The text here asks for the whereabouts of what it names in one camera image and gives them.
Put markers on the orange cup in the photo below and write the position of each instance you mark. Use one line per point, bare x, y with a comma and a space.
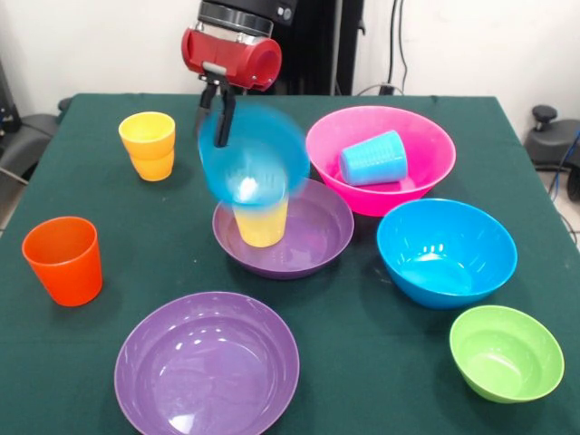
68, 272

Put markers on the dark green table cloth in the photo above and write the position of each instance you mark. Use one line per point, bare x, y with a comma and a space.
90, 340

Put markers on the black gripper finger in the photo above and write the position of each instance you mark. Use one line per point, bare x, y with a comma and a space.
225, 120
205, 104

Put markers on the pink bowl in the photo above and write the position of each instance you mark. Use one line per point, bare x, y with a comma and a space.
426, 145

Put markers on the blue cup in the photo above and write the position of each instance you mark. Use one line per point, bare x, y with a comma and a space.
374, 158

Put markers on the black pedestal leg with caster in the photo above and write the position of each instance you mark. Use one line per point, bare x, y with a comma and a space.
27, 136
553, 145

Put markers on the pale yellow translucent cup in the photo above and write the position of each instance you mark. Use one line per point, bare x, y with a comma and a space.
263, 226

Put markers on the large blue bowl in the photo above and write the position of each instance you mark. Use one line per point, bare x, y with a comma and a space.
435, 272

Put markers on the small blue patterned bowl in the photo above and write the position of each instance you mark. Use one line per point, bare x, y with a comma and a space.
267, 145

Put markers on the purple bowl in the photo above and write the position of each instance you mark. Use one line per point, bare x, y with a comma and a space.
204, 371
317, 240

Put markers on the green bowl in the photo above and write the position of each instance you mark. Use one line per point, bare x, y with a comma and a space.
505, 358

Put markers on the amber yellow cup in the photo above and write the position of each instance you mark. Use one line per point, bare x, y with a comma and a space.
154, 167

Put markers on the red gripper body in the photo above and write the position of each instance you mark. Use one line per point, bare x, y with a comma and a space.
240, 63

